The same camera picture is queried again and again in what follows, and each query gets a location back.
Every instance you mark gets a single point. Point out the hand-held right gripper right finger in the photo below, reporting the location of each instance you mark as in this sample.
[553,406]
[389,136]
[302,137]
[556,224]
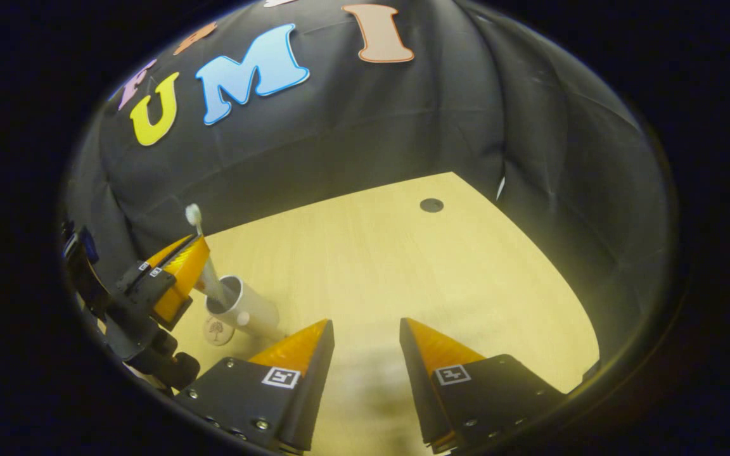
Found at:
[419,380]

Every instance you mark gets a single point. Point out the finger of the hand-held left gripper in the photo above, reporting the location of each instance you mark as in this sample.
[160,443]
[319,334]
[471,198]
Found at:
[178,285]
[149,263]

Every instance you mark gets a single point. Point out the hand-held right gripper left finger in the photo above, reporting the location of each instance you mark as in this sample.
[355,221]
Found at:
[314,386]

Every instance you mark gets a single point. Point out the pale green toothbrush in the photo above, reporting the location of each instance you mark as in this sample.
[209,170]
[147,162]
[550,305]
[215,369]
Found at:
[210,275]

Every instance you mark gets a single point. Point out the round wooden coaster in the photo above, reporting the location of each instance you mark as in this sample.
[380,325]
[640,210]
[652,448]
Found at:
[217,331]

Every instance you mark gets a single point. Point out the white cup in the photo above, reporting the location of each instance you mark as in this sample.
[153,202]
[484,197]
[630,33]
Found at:
[254,307]

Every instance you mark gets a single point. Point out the wooden desktop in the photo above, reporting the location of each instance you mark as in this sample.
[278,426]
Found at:
[403,253]

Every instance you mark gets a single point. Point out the black backdrop cloth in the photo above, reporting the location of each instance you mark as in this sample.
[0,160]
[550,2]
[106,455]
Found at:
[371,126]

